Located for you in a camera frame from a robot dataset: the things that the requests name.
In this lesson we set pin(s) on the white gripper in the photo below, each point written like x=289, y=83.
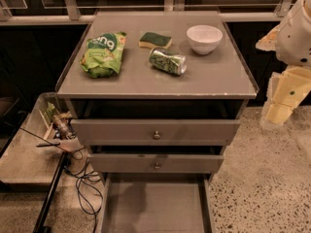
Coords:
x=293, y=41

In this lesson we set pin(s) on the green soda can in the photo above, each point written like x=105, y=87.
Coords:
x=168, y=61

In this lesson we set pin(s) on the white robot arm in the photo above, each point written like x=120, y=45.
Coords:
x=291, y=41

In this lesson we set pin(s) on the grey drawer cabinet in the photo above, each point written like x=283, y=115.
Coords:
x=217, y=85

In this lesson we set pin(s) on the top grey drawer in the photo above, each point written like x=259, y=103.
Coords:
x=155, y=132

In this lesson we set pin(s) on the grey drawer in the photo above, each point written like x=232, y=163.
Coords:
x=149, y=203
x=156, y=163
x=155, y=132

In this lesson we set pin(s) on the bottom grey drawer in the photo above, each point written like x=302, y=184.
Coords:
x=149, y=203

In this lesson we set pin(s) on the middle grey drawer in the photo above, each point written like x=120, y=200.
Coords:
x=156, y=163

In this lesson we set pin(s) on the white ceramic bowl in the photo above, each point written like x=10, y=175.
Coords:
x=204, y=38

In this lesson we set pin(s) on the green and yellow sponge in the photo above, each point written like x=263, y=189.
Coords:
x=152, y=40

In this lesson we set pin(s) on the green snack bag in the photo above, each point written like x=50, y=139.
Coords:
x=103, y=55

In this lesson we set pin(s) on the clutter items in bin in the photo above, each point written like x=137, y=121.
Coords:
x=60, y=122

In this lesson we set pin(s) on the clear plastic bin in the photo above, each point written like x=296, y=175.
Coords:
x=33, y=154

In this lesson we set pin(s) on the black metal bar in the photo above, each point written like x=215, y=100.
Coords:
x=40, y=223

